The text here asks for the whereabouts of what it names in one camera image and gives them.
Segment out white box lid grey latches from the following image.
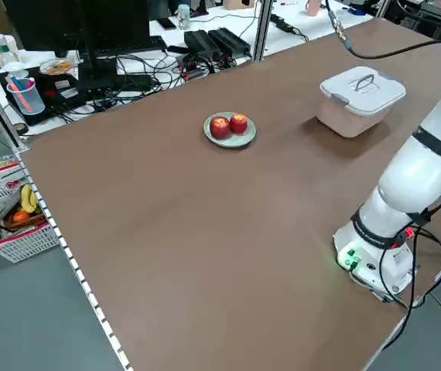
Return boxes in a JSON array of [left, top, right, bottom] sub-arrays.
[[319, 66, 407, 117]]

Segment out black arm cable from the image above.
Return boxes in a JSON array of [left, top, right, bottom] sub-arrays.
[[323, 0, 441, 60]]

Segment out black keyboard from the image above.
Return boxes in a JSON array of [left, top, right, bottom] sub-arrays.
[[95, 35, 169, 55]]

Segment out pale green plate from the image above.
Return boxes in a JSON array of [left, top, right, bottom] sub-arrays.
[[203, 111, 258, 150]]

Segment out clear water bottle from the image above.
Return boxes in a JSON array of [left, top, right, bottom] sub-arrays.
[[0, 33, 23, 73]]

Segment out black flat case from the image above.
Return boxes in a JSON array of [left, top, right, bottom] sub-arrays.
[[0, 65, 90, 127]]

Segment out black computer monitor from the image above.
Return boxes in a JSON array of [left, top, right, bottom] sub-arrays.
[[2, 0, 152, 92]]

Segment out yellow banana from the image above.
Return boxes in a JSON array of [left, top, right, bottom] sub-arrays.
[[19, 184, 39, 214]]

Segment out red apple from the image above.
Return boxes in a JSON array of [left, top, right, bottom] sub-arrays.
[[229, 112, 249, 135], [209, 116, 231, 141]]

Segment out aluminium corner frame post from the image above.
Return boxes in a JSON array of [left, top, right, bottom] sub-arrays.
[[0, 60, 32, 152]]

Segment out brown cardboard box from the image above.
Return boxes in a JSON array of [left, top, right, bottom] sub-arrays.
[[225, 0, 255, 12]]

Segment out small clear bottle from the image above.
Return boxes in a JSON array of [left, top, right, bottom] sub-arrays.
[[176, 4, 191, 32]]

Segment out clear cup with pens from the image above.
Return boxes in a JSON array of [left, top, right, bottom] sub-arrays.
[[5, 76, 47, 117]]

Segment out black finned power supply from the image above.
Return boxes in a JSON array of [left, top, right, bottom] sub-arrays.
[[207, 27, 252, 56], [183, 30, 222, 60]]

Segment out white red shopping basket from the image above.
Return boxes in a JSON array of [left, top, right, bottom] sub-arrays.
[[0, 162, 61, 264]]

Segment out black power adapter yellow label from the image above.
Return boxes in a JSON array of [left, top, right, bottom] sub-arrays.
[[269, 13, 296, 34]]

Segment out pale pink storage box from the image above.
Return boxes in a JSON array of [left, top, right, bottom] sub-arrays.
[[316, 98, 391, 139]]

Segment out plate of snacks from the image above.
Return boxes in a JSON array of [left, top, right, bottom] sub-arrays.
[[38, 59, 74, 76]]

